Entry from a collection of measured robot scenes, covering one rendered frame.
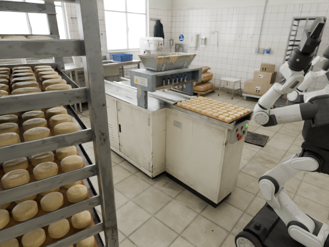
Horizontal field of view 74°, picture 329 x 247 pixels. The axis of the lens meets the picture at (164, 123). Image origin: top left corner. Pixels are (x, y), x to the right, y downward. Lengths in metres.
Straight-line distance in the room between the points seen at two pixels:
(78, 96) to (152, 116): 1.63
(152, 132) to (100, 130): 1.69
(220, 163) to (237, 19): 4.77
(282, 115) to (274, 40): 4.66
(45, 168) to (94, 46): 0.30
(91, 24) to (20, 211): 0.44
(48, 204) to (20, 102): 0.26
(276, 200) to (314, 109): 0.78
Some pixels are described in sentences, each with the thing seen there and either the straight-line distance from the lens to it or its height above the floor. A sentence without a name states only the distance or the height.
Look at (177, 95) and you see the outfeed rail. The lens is 2.45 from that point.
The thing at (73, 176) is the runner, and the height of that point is 1.23.
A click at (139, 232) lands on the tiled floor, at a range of 2.02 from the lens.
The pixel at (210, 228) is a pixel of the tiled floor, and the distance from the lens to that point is 2.09.
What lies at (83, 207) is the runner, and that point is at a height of 1.14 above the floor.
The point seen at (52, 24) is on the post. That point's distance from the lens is 0.87.
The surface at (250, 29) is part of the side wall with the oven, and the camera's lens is 6.07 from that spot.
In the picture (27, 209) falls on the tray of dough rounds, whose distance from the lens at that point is 0.62.
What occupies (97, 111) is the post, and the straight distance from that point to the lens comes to 0.45.
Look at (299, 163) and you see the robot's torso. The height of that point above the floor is 0.79.
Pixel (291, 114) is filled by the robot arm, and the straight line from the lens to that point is 1.30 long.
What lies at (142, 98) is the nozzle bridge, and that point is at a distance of 2.11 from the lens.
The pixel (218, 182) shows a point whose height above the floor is 0.32.
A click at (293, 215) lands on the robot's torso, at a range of 1.87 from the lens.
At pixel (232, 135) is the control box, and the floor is 0.77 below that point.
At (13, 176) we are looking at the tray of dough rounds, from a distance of 0.58.
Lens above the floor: 1.53
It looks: 23 degrees down
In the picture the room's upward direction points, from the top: 1 degrees clockwise
